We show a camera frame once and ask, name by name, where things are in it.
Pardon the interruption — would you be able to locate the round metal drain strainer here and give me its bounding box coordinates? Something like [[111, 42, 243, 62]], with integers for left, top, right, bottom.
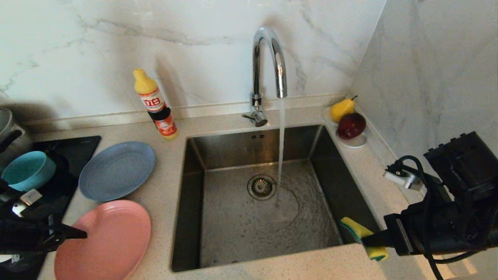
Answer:
[[247, 174, 277, 201]]

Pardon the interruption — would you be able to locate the small white fruit dish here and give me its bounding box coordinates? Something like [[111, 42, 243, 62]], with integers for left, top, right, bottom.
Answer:
[[322, 107, 368, 149]]

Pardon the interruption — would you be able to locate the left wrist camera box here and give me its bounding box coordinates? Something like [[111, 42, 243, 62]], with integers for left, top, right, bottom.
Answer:
[[12, 189, 43, 217]]

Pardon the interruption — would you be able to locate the blue grey plate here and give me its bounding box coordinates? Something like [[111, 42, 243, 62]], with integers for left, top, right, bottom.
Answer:
[[79, 141, 156, 202]]

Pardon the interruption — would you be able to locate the yellow green sponge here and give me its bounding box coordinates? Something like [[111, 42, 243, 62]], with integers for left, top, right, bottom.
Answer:
[[340, 217, 389, 262]]

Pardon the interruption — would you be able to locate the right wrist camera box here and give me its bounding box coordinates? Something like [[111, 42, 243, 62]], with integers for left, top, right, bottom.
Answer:
[[383, 164, 424, 191]]

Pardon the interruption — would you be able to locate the black glass cooktop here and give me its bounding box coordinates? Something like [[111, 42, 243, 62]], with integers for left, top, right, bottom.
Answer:
[[0, 135, 102, 280]]

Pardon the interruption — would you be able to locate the stainless steel sink basin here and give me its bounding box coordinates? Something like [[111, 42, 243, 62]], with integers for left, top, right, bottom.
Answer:
[[170, 124, 386, 273]]

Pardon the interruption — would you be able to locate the yellow pear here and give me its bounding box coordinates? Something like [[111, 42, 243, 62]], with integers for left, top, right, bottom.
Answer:
[[330, 95, 358, 123]]

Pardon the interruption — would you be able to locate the dark red apple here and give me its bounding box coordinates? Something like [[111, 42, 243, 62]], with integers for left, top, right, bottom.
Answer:
[[337, 112, 367, 140]]

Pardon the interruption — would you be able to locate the teal bowl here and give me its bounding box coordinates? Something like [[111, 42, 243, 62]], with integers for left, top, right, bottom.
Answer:
[[1, 151, 57, 192]]

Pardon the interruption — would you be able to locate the black frying pan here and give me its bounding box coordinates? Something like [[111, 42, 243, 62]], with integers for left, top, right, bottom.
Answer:
[[35, 154, 78, 205]]

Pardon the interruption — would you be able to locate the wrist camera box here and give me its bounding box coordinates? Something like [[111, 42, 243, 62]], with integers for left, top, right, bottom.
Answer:
[[12, 189, 43, 217], [383, 164, 424, 191]]

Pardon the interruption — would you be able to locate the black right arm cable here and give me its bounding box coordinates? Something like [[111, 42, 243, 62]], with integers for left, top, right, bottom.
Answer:
[[389, 155, 498, 280]]

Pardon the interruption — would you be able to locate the stainless steel pot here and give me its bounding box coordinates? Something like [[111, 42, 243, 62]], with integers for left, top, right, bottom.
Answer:
[[0, 107, 25, 157]]

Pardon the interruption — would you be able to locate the orange dish soap bottle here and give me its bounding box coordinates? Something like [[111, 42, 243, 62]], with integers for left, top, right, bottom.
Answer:
[[133, 69, 179, 141]]

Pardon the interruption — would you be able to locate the pink plate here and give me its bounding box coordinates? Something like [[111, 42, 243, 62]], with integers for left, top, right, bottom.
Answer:
[[54, 200, 152, 280]]

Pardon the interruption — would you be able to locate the chrome gooseneck faucet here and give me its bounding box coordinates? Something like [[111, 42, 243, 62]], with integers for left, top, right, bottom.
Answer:
[[241, 26, 288, 127]]

